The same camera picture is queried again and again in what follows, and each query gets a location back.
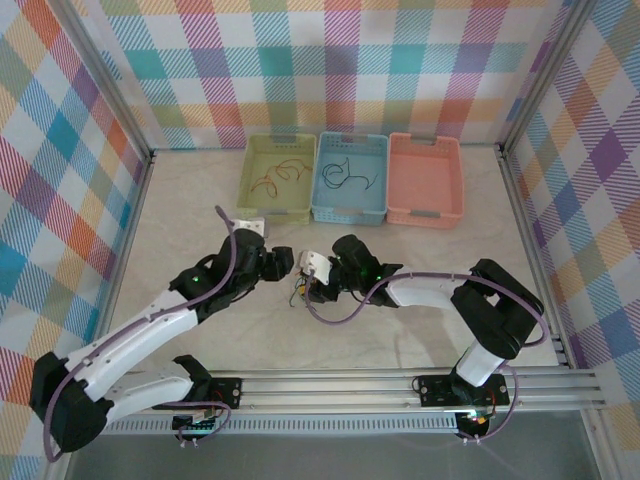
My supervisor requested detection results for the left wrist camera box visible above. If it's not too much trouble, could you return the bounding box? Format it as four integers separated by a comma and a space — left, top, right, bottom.
233, 214, 271, 240

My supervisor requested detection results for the slotted grey cable duct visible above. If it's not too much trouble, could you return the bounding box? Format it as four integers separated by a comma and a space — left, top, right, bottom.
78, 412, 462, 436

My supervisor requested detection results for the green plastic basket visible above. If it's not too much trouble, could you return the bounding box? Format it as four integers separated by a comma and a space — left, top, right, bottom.
234, 132, 319, 225

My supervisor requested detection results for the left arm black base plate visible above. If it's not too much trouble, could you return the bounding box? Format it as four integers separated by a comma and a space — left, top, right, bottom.
151, 375, 245, 412

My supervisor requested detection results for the aluminium mounting rail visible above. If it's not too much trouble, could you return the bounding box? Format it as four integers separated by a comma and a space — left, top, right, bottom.
53, 368, 607, 416

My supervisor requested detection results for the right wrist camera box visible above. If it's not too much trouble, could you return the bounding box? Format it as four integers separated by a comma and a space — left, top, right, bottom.
297, 248, 333, 290

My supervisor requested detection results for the aluminium table side rail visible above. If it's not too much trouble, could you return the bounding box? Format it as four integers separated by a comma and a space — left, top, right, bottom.
84, 152, 156, 376
497, 144, 576, 369

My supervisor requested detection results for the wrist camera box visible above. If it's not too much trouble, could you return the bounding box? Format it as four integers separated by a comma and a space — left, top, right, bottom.
233, 214, 271, 240
297, 248, 333, 290

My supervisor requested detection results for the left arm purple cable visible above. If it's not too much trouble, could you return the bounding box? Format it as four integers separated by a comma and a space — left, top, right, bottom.
43, 203, 239, 462

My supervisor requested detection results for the small black circuit board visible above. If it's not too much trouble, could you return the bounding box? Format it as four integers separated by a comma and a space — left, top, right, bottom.
171, 412, 222, 436
455, 408, 495, 434

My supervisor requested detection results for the short aluminium corner post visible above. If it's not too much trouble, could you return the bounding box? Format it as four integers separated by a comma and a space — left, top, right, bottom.
42, 439, 84, 480

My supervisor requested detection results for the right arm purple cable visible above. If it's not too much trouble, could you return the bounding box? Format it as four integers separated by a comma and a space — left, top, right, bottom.
305, 269, 549, 445

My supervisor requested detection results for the blue plastic basket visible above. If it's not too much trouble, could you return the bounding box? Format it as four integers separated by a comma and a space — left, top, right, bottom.
309, 131, 390, 225

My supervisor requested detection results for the red cable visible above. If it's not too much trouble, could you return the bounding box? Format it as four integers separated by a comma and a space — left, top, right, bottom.
249, 158, 314, 199

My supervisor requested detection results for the aluminium frame post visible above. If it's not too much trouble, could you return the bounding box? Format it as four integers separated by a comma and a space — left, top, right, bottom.
497, 0, 599, 159
58, 0, 156, 166

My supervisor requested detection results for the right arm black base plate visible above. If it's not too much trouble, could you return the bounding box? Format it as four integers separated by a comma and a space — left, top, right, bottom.
416, 372, 512, 409

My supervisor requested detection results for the pink plastic basket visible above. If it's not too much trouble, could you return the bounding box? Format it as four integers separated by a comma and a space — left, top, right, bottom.
385, 131, 466, 230

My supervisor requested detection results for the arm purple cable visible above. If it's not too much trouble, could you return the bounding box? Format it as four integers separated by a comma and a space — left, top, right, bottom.
305, 269, 549, 445
43, 203, 239, 462

